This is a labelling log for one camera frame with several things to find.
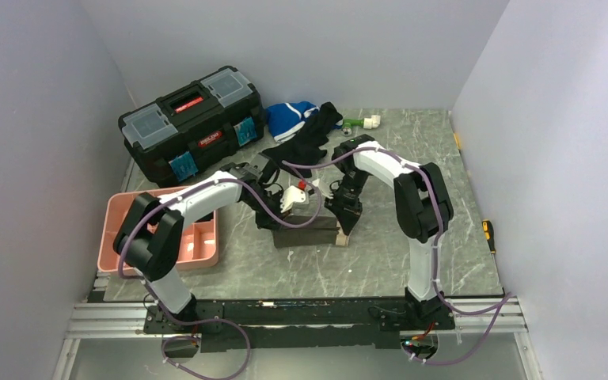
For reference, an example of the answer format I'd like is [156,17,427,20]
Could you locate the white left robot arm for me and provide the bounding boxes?
[113,154,283,333]

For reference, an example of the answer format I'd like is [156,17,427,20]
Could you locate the pink compartment tray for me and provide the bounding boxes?
[97,191,219,274]

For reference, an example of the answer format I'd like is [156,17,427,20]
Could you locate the black underwear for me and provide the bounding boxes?
[262,102,343,178]

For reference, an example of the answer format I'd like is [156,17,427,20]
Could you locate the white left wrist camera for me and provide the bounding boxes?
[280,180,309,214]

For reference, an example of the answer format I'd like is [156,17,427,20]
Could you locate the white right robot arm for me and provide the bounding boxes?
[325,135,454,329]

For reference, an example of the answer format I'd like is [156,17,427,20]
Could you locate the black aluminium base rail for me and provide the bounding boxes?
[66,297,528,353]

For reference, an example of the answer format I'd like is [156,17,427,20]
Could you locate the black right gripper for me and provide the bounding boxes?
[325,168,371,236]

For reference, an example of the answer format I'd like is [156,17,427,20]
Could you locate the black plastic toolbox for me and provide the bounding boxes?
[117,66,267,188]

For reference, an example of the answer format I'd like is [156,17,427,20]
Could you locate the yellow black screwdriver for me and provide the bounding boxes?
[482,219,496,255]

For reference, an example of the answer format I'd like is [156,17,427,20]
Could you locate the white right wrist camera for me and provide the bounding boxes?
[313,178,334,199]

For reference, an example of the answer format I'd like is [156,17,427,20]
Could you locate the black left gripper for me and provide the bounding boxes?
[244,188,292,234]

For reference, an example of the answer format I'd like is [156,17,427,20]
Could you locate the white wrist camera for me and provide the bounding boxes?
[313,178,334,199]
[280,180,309,214]

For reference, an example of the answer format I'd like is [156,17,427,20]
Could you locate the green white pipe fitting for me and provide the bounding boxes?
[341,115,381,135]

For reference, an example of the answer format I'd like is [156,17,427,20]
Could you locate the blue white garment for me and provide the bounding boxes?
[265,101,319,143]

